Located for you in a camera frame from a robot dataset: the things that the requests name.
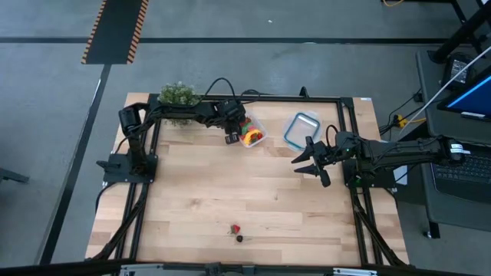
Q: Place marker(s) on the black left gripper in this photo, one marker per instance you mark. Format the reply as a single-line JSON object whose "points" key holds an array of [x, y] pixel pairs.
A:
{"points": [[230, 113]]}

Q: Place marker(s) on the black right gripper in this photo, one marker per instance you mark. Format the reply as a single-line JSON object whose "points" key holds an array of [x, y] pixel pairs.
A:
{"points": [[343, 147]]}

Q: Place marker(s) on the green toy pepper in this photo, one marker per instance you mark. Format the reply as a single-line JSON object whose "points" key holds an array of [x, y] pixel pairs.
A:
{"points": [[244, 131]]}

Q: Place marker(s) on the yellow toy banana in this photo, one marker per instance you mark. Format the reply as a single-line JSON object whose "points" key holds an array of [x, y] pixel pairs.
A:
{"points": [[254, 136]]}

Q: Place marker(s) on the leafy red toy strawberry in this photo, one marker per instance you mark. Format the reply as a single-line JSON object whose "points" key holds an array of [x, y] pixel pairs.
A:
{"points": [[260, 135]]}

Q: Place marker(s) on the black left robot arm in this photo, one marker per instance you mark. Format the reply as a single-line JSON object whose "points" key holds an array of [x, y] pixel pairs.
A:
{"points": [[172, 111]]}

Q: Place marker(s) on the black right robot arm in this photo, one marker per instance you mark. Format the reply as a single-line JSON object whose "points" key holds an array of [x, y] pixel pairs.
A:
{"points": [[403, 150]]}

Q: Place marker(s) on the clear plastic food container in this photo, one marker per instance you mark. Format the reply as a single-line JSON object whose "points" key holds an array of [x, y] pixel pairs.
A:
{"points": [[258, 124]]}

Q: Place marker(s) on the blue-rimmed clear container lid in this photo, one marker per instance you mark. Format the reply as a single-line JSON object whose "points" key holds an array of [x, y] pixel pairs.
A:
{"points": [[301, 128]]}

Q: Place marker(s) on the green artificial potted plant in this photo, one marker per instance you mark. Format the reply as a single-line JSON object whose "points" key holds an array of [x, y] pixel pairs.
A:
{"points": [[178, 94]]}

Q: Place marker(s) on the white paper sheet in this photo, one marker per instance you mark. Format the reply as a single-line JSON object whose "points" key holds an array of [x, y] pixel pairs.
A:
{"points": [[403, 176]]}

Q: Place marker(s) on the yellow power plug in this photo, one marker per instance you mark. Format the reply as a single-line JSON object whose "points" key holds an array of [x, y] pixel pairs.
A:
{"points": [[401, 121]]}

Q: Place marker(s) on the silver aluminium extrusion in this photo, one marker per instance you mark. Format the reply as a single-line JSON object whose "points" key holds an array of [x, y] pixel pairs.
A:
{"points": [[142, 269], [354, 272]]}

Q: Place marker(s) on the black hazard-striped floor mat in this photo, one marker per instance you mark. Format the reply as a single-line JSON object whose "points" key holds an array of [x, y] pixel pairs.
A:
{"points": [[115, 30]]}

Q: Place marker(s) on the grey desk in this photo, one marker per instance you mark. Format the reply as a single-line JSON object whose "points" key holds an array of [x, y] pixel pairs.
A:
{"points": [[452, 214]]}

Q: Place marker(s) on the black laptop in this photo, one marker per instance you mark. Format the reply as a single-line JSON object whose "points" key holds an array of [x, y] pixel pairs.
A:
{"points": [[468, 180]]}

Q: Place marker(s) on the black power adapter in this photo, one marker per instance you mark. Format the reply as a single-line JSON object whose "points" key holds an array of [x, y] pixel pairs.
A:
{"points": [[456, 73]]}

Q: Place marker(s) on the blue-lit computer screen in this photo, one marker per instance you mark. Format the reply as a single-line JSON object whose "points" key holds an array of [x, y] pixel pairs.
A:
{"points": [[472, 99]]}

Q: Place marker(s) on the black metal pole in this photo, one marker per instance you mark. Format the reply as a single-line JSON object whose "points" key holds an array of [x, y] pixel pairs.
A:
{"points": [[460, 34]]}

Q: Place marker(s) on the black furniture foot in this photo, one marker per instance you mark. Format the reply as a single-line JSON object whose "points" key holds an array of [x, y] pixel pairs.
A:
{"points": [[11, 175]]}

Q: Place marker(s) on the black crossbar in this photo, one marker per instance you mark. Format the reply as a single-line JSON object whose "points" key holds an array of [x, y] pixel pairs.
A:
{"points": [[57, 270]]}

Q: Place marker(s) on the black metal table frame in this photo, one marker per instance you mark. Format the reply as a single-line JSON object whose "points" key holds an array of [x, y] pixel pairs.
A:
{"points": [[326, 99]]}

